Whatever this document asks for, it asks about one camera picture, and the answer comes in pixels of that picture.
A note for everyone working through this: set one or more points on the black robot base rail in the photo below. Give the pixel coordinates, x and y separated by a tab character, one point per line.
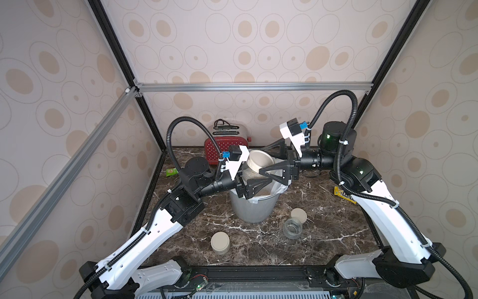
315	276

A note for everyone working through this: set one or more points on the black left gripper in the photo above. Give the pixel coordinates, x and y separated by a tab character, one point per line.
249	191

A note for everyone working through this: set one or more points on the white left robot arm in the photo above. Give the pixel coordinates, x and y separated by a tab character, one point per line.
119	276

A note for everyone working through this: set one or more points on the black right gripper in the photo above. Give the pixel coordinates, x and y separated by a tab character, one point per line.
292	170

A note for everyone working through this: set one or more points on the beige jar lid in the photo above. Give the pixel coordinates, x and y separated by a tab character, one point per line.
299	214

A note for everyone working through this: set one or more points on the black vertical frame post left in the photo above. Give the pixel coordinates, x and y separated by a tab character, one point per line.
109	33

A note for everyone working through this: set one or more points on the aluminium left side rail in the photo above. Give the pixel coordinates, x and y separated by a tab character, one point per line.
37	215

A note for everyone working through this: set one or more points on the black vertical frame post right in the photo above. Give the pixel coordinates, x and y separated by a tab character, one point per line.
399	42

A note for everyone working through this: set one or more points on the white plastic bin liner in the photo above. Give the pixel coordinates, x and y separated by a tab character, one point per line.
272	188

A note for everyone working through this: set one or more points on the glass jar with rice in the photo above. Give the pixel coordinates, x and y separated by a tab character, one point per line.
292	228

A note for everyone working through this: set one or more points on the black vertical frame post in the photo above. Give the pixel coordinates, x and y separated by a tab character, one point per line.
399	42
109	33

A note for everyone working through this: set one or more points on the beige lidded jar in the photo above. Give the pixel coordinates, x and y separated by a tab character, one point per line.
257	160
220	243

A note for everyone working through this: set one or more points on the red polka dot toaster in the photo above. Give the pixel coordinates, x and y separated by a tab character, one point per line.
225	135

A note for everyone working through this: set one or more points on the grey mesh waste bin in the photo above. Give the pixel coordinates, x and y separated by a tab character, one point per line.
254	210

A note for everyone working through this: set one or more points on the aluminium horizontal back rail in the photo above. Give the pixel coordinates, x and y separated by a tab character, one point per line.
248	87

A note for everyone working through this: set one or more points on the green snack packet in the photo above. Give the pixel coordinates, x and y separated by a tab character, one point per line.
171	172

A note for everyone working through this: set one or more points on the yellow candy packet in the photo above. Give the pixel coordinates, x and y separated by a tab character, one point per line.
341	194

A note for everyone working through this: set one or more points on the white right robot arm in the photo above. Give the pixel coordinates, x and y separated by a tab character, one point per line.
406	257

